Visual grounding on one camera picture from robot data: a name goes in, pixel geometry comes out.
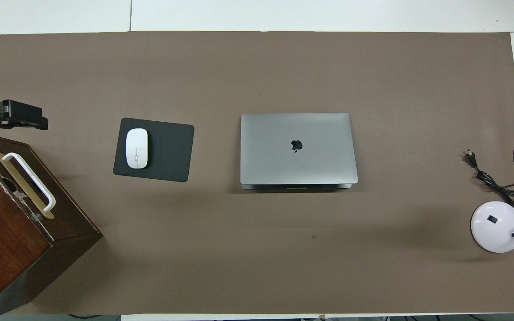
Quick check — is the black lamp power cable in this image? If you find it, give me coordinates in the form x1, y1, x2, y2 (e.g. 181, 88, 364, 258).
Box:
466, 150, 514, 211

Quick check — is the white computer mouse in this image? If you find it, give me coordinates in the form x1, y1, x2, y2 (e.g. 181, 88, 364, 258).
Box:
125, 128, 149, 169

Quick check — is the brass handle plate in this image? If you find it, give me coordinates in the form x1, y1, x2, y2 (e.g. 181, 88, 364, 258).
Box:
0, 152, 55, 220

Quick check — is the white box handle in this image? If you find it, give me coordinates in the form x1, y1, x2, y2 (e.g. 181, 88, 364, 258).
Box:
2, 152, 56, 214

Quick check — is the black mouse pad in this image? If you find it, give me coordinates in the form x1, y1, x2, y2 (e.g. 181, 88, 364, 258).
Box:
113, 117, 195, 183

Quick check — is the grey aluminium laptop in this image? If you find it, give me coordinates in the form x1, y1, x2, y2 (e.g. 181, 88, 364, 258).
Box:
240, 112, 359, 192

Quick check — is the dark wooden box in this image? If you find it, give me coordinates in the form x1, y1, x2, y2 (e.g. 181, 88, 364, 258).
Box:
0, 130, 104, 321

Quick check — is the brown table mat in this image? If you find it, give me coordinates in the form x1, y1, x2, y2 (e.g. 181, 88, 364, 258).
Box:
0, 31, 514, 315

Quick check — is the white round lamp base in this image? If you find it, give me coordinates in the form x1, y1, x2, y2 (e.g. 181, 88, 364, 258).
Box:
470, 181, 514, 254

